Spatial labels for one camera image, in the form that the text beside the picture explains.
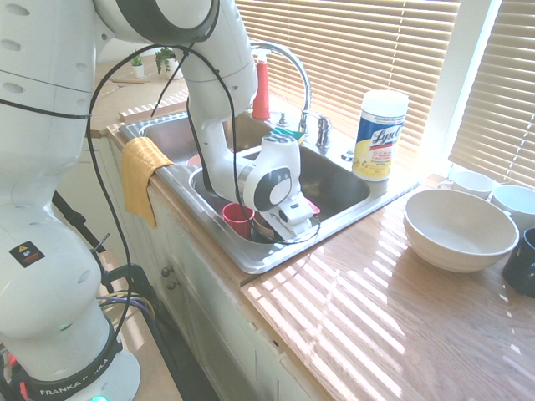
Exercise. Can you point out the dark blue mug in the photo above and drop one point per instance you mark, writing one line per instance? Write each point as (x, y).
(522, 263)

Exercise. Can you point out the large white mug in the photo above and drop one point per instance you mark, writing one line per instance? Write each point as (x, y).
(516, 204)

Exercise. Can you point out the black stand pole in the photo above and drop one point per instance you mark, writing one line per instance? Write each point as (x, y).
(75, 217)

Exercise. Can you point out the pink plate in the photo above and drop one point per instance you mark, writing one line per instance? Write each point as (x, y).
(193, 160)

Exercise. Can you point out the trailing green potted plant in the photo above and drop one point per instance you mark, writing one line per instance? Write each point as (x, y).
(167, 62)

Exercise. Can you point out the chrome arched faucet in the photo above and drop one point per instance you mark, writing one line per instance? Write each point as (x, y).
(305, 75)

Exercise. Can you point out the Lysol wipes canister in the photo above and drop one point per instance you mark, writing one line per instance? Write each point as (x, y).
(378, 138)

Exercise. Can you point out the black clamp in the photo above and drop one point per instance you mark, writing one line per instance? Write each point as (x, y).
(134, 275)

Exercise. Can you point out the small plant in white pot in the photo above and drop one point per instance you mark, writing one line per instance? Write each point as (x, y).
(138, 70)

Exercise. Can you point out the round metal cabinet knob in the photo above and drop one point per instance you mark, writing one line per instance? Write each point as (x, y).
(171, 285)
(166, 272)

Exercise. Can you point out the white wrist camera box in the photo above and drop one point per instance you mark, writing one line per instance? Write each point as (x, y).
(294, 211)

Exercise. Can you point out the red plastic cup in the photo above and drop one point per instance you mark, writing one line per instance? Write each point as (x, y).
(236, 221)

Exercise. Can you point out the wide beige window blind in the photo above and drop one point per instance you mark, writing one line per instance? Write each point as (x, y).
(376, 42)

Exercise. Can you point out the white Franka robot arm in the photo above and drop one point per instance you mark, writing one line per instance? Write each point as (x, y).
(42, 167)

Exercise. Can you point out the yellow dish cloth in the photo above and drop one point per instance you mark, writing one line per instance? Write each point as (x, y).
(138, 179)

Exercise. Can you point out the green yellow sponge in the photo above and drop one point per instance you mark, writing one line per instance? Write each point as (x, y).
(288, 133)

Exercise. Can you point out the large white bowl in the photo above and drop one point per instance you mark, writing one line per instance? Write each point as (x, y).
(460, 246)

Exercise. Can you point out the chrome sink hole cap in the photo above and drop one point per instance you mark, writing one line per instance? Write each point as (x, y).
(348, 155)

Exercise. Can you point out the narrow beige window blind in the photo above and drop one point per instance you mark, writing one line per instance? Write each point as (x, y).
(501, 104)

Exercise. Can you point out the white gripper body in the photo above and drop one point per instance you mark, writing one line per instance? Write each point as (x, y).
(294, 233)

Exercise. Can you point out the small white mug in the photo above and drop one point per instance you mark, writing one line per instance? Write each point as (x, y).
(472, 184)

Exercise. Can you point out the stainless steel double sink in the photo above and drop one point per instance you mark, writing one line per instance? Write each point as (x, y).
(334, 184)

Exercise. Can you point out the white kitchen cabinet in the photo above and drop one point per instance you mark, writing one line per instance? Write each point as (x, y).
(200, 292)

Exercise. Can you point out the red spray bottle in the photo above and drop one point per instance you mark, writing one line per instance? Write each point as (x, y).
(262, 96)

